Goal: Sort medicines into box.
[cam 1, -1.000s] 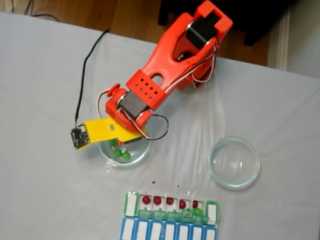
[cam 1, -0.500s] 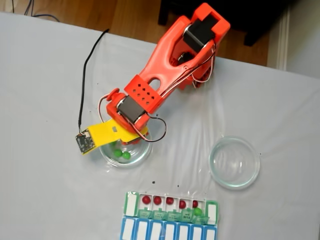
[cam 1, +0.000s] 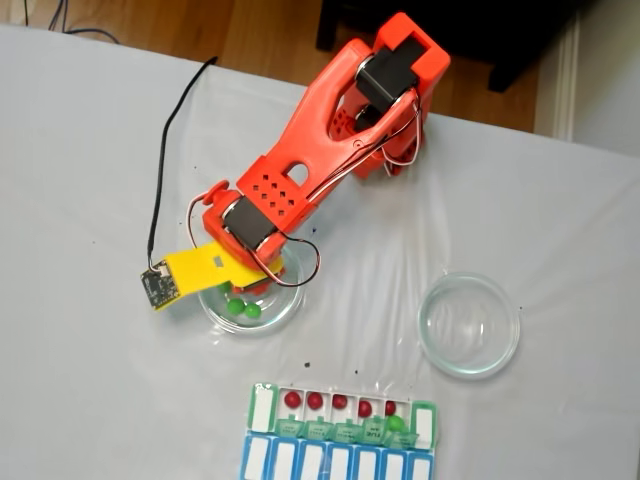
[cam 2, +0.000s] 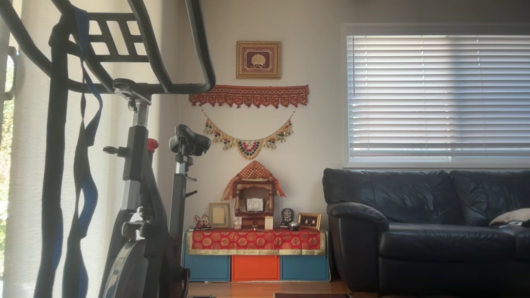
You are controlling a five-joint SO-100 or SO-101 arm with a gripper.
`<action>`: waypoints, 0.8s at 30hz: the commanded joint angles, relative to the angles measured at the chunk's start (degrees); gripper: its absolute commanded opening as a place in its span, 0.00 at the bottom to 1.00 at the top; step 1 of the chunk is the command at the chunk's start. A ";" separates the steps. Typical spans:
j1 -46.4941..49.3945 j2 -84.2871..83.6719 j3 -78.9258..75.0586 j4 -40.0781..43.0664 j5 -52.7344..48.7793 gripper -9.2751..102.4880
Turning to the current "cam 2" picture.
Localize gold framed wall picture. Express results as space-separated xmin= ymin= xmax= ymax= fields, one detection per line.
xmin=236 ymin=41 xmax=281 ymax=79

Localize red embroidered wall hanging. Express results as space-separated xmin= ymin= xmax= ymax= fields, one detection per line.
xmin=189 ymin=85 xmax=309 ymax=109

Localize white sheer curtain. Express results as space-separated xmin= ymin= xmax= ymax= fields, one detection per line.
xmin=4 ymin=0 xmax=162 ymax=298

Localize blue storage cube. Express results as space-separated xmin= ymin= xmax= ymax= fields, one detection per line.
xmin=282 ymin=255 xmax=329 ymax=282
xmin=184 ymin=255 xmax=231 ymax=282

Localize small wooden shrine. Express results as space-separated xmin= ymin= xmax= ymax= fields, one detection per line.
xmin=233 ymin=180 xmax=276 ymax=229

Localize orange shrine canopy cloth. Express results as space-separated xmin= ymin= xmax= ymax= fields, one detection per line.
xmin=222 ymin=161 xmax=286 ymax=202

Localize black and blue strap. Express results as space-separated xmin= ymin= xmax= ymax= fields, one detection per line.
xmin=62 ymin=6 xmax=104 ymax=298

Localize black exercise bike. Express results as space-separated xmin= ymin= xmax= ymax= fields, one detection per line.
xmin=0 ymin=0 xmax=217 ymax=298

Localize beaded door garland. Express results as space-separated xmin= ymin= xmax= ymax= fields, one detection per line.
xmin=202 ymin=110 xmax=295 ymax=161

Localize white window blinds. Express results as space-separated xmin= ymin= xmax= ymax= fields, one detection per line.
xmin=347 ymin=35 xmax=530 ymax=163

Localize beige photo frame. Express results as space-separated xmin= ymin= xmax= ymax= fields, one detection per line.
xmin=208 ymin=202 xmax=231 ymax=228

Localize beige cushion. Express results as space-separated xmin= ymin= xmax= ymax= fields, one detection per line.
xmin=489 ymin=208 xmax=530 ymax=227

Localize orange storage cube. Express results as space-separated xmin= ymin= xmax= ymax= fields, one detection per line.
xmin=232 ymin=255 xmax=280 ymax=282

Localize dark red rug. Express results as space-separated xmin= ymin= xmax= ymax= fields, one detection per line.
xmin=273 ymin=293 xmax=352 ymax=298

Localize red gold patterned tablecloth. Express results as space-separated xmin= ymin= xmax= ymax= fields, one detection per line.
xmin=186 ymin=229 xmax=326 ymax=255

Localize white window frame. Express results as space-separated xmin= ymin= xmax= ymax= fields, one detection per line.
xmin=343 ymin=23 xmax=530 ymax=169

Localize black leather sofa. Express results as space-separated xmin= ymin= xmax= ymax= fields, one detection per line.
xmin=322 ymin=168 xmax=530 ymax=295

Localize gold photo frame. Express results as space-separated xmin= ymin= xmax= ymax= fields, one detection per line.
xmin=298 ymin=212 xmax=322 ymax=231

